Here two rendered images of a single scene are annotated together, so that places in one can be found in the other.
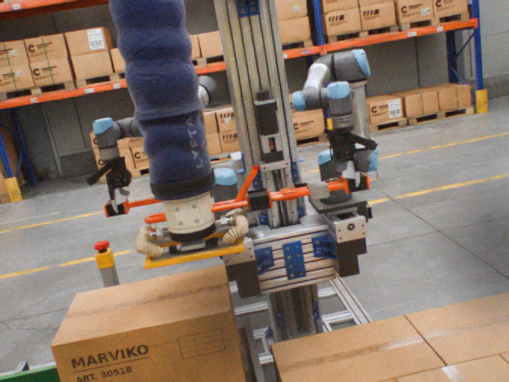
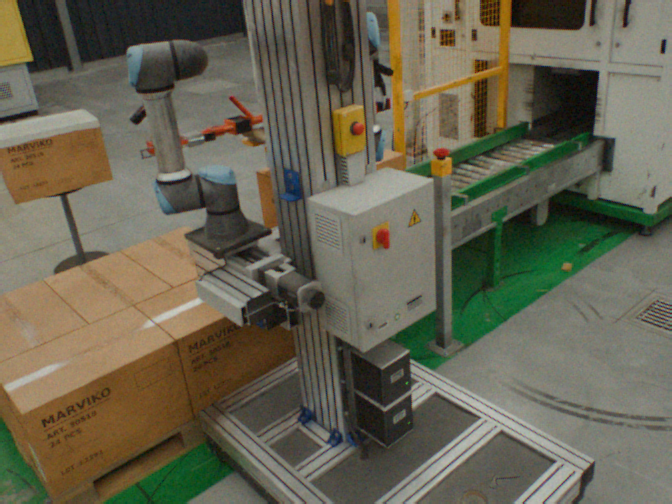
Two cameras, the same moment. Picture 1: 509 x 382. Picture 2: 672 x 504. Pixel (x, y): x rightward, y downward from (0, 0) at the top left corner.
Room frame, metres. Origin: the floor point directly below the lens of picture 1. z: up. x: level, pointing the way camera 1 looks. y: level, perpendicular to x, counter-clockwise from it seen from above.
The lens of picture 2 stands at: (4.21, -1.19, 1.93)
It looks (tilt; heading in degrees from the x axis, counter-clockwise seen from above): 26 degrees down; 146
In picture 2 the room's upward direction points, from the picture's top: 6 degrees counter-clockwise
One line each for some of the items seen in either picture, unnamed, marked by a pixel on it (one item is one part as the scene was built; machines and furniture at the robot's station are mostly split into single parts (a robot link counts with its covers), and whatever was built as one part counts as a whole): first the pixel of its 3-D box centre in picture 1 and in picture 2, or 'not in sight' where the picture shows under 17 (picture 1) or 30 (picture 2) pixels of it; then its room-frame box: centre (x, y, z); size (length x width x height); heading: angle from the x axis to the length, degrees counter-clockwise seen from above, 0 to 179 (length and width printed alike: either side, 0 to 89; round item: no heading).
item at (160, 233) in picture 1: (192, 229); not in sight; (1.79, 0.24, 1.18); 0.34 x 0.25 x 0.06; 92
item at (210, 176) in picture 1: (182, 180); not in sight; (1.80, 0.24, 1.36); 0.23 x 0.23 x 0.04
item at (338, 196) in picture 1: (335, 188); (225, 218); (2.32, -0.36, 1.09); 0.15 x 0.15 x 0.10
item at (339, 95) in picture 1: (339, 98); not in sight; (1.83, -0.34, 1.55); 0.09 x 0.08 x 0.11; 162
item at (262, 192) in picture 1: (258, 199); (238, 124); (1.80, -0.01, 1.25); 0.10 x 0.08 x 0.06; 2
